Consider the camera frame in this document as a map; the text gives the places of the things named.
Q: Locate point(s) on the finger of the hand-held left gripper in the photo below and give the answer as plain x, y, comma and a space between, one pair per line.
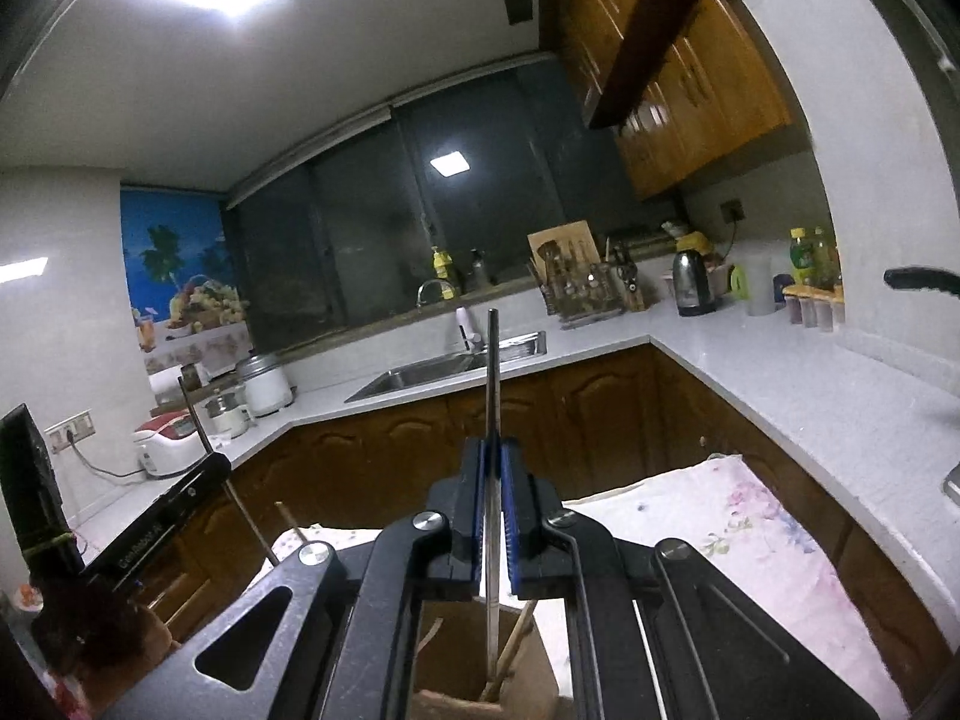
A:
206, 478

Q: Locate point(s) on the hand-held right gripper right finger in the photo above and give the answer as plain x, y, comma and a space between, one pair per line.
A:
514, 495

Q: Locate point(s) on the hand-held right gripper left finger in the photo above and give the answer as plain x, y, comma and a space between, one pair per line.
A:
484, 484

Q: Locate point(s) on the metal chopstick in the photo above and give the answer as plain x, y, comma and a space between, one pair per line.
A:
493, 375

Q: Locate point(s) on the wooden utensil holder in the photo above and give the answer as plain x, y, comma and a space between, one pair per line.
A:
457, 652

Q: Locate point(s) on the white rice cooker red panel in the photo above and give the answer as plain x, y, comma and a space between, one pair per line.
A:
169, 446

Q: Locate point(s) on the small white pot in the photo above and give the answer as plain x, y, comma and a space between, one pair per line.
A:
227, 414

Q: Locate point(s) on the white paper roll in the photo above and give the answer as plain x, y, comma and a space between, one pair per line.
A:
166, 390

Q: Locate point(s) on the white rice cooker metal lid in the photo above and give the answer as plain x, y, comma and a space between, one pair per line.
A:
264, 386

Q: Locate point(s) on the steel sink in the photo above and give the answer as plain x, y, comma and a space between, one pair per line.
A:
420, 376

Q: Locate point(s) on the floral tablecloth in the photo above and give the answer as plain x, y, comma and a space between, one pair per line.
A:
675, 502

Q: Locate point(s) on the curved metal faucet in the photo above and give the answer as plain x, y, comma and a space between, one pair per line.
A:
435, 286

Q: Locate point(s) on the small metal bottle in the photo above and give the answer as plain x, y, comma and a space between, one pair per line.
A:
480, 274

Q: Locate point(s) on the yellow dish soap bottle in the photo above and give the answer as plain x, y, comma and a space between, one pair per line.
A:
442, 264

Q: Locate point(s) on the knife block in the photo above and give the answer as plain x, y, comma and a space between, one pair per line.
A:
630, 285

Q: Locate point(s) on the wooden cutting board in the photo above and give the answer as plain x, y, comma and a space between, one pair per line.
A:
562, 236

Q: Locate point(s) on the steel electric kettle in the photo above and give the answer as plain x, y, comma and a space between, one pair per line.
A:
694, 285

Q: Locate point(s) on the dark kitchen window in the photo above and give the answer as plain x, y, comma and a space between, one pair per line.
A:
360, 225

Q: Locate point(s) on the clear plastic pitcher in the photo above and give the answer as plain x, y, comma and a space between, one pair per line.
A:
761, 285

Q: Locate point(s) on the spice jar set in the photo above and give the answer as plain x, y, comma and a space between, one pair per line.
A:
814, 309

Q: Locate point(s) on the green bottle yellow cap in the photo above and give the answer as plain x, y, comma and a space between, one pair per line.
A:
801, 259

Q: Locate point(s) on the gas stove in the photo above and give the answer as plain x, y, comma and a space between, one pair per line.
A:
952, 484

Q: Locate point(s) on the wooden upper cabinets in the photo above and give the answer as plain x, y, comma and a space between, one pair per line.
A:
712, 90

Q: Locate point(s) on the black wok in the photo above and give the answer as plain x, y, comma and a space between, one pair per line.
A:
922, 277

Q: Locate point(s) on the dark ceiling vent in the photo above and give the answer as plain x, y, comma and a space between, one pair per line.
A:
519, 4

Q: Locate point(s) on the grey wall outlet strip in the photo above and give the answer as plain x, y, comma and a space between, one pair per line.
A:
71, 429

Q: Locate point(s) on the tropical fruit wall poster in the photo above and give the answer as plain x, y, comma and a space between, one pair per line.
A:
172, 255

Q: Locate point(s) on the dark wall outlet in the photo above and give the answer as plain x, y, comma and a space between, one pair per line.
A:
733, 210

